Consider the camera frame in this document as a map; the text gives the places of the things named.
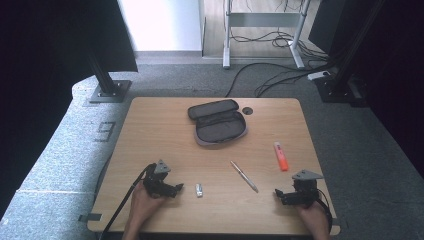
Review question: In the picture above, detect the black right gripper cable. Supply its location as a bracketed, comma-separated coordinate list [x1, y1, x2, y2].
[316, 188, 335, 233]

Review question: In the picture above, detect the grey fabric pencil case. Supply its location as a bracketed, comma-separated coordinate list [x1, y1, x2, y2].
[187, 98, 250, 148]

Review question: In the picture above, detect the orange highlighter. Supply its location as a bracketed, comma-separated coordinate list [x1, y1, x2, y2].
[273, 141, 290, 173]

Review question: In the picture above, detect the black metal stand square base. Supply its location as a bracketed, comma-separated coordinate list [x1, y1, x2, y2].
[85, 49, 133, 104]

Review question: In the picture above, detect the silver pen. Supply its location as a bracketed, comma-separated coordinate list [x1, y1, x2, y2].
[229, 160, 260, 194]

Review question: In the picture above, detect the tangle of floor cables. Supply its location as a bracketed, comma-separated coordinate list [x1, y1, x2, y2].
[229, 29, 331, 62]

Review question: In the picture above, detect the long black floor cable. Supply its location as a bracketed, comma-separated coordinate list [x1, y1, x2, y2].
[224, 61, 332, 99]

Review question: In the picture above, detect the person's right hand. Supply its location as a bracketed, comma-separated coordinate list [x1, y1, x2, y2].
[294, 200, 330, 234]

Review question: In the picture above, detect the white desk frame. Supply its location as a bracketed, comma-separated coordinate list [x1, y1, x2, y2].
[222, 0, 313, 70]

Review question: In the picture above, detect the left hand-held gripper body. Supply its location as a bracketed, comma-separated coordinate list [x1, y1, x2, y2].
[142, 159, 178, 200]

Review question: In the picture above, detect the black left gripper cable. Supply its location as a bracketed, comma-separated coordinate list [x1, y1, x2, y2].
[98, 162, 157, 240]

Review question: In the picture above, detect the black metal stand dark base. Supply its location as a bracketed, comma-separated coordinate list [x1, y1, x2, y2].
[314, 0, 389, 105]

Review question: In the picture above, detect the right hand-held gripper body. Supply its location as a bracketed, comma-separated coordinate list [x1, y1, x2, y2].
[283, 169, 325, 207]

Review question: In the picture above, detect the white power strip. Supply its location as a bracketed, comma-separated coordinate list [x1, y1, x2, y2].
[306, 70, 332, 82]

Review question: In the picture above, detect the person's left hand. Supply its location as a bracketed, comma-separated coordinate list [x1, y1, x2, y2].
[130, 181, 168, 229]

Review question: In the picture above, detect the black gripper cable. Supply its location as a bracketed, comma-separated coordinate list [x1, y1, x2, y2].
[316, 188, 335, 233]
[98, 162, 157, 240]

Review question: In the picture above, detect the black curtain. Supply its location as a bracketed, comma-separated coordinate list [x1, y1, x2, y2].
[0, 0, 139, 219]
[346, 0, 424, 179]

